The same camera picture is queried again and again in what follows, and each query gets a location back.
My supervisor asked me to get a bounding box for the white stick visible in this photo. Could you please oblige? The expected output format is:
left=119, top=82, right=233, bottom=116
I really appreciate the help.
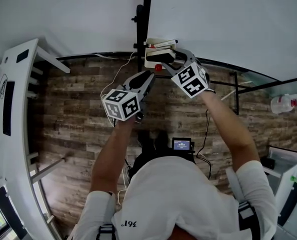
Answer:
left=220, top=80, right=253, bottom=102

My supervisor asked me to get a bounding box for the white marker pen black cap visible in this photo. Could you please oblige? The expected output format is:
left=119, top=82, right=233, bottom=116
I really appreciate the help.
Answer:
left=150, top=39, right=179, bottom=48

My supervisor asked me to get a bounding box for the long white floor cable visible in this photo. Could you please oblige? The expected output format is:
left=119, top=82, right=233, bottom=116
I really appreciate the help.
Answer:
left=90, top=50, right=138, bottom=127

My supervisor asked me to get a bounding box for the black harness strap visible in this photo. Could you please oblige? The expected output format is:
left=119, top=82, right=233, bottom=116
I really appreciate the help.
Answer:
left=237, top=201, right=261, bottom=240
left=95, top=223, right=116, bottom=240

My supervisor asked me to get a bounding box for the black keyboard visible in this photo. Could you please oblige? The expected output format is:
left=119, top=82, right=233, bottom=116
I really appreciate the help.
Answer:
left=2, top=81, right=16, bottom=137

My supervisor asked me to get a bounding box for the frosted glass panel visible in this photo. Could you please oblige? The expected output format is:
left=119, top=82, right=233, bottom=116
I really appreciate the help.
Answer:
left=240, top=70, right=297, bottom=99

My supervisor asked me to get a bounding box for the small black screen device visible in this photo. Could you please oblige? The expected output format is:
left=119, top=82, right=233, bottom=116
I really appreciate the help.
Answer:
left=171, top=137, right=196, bottom=157

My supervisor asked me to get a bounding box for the thin white cable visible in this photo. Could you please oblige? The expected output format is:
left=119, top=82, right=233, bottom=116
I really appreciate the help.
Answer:
left=117, top=158, right=129, bottom=206

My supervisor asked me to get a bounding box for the person's white t-shirt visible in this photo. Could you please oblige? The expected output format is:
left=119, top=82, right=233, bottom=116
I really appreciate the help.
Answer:
left=68, top=156, right=278, bottom=240

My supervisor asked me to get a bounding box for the person's left forearm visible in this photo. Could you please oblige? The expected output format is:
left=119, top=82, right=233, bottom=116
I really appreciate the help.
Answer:
left=89, top=115, right=137, bottom=194

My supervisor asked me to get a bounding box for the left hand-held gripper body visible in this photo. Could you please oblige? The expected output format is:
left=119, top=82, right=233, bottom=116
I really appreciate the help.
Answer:
left=102, top=83, right=149, bottom=124

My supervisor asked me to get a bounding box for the person's black shoe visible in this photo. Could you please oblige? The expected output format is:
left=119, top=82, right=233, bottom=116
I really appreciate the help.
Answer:
left=137, top=130, right=156, bottom=155
left=155, top=131, right=171, bottom=155

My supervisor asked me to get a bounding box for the person's right forearm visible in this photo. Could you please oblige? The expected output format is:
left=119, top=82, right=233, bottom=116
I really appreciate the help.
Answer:
left=200, top=91, right=261, bottom=174

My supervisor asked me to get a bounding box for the clear plastic bottle red label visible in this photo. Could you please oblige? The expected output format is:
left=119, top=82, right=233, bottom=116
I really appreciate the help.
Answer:
left=270, top=93, right=297, bottom=115

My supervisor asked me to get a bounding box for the white tray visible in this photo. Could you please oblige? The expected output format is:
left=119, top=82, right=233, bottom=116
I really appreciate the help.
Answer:
left=143, top=37, right=177, bottom=69

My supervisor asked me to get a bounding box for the white table frame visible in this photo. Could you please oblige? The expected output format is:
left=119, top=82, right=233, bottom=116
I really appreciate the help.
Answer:
left=260, top=132, right=297, bottom=240

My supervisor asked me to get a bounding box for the person's left black shoe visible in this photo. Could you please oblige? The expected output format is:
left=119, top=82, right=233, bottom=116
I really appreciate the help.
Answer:
left=137, top=130, right=156, bottom=155

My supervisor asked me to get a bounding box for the black rounded object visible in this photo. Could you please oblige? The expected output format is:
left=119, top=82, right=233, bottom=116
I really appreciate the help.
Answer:
left=260, top=157, right=276, bottom=170

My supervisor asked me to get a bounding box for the black flat device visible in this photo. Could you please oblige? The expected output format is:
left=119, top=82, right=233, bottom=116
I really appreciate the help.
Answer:
left=278, top=181, right=297, bottom=227

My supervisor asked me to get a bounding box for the person's right black shoe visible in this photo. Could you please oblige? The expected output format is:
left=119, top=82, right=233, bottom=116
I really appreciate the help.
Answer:
left=155, top=131, right=171, bottom=155

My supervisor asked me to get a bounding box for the black framed window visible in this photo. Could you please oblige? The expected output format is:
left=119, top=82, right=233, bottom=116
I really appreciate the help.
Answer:
left=0, top=186, right=27, bottom=240

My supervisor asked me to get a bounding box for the small black flat pad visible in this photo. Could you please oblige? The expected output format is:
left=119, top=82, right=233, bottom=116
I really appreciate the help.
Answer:
left=16, top=49, right=30, bottom=64

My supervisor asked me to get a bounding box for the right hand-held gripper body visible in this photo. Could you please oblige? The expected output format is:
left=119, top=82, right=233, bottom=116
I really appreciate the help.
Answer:
left=170, top=61, right=216, bottom=99

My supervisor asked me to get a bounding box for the coiled thin black cable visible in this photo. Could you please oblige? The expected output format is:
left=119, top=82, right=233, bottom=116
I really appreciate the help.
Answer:
left=0, top=73, right=8, bottom=99

